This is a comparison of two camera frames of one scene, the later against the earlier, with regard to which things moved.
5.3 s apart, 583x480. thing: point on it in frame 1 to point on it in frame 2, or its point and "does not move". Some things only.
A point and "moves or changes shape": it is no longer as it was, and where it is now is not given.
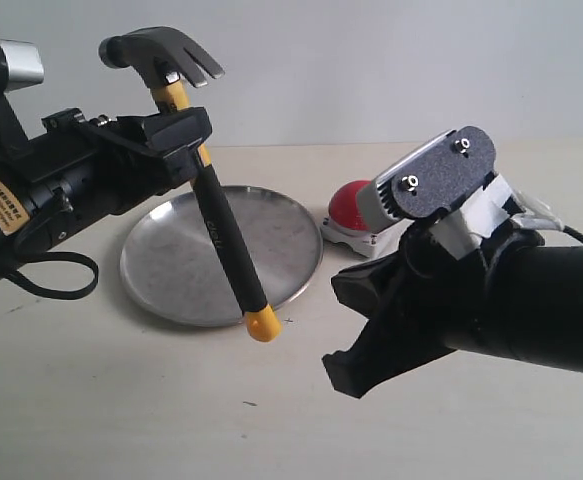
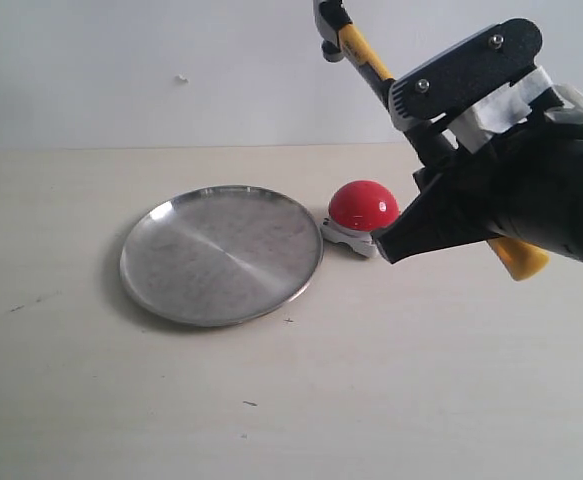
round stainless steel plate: (168, 262) does not move
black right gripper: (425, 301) to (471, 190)
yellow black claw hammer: (158, 53) moves or changes shape
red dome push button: (346, 223) does not move
